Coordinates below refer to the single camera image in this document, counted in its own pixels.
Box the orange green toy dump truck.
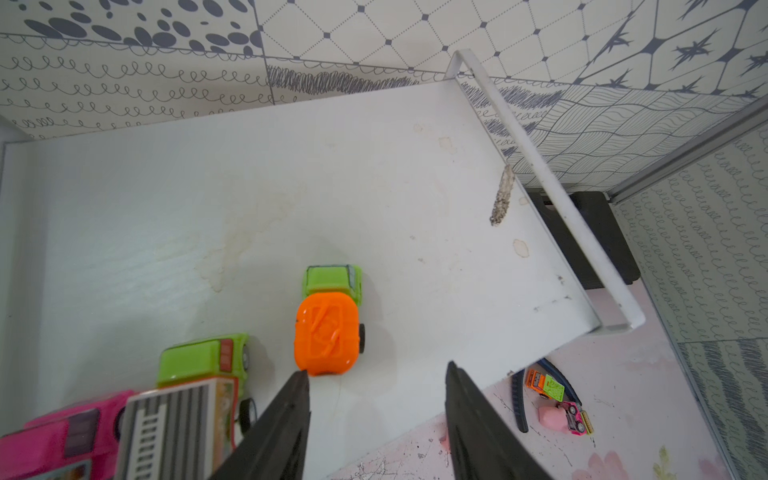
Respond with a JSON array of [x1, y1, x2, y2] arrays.
[[524, 369, 565, 402]]

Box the pink teal toy truck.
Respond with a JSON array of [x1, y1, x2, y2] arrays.
[[1, 390, 136, 479]]

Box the blue handled cutting pliers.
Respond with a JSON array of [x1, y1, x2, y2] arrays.
[[511, 358, 583, 433]]

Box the pink rubber pig toy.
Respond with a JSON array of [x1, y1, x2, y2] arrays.
[[537, 405, 570, 434]]

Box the pink green toy truck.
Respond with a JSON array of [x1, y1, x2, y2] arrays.
[[558, 401, 594, 436]]

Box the black plastic tool case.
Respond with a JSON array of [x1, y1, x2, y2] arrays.
[[527, 190, 642, 290]]

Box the green orange toy mixer truck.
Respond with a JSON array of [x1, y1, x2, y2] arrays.
[[294, 264, 365, 376]]

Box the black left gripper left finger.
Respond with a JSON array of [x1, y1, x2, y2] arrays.
[[212, 371, 311, 480]]

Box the white two-tier shelf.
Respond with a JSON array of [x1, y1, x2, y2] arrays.
[[1, 50, 645, 479]]

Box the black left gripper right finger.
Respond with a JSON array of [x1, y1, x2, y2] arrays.
[[445, 361, 550, 480]]

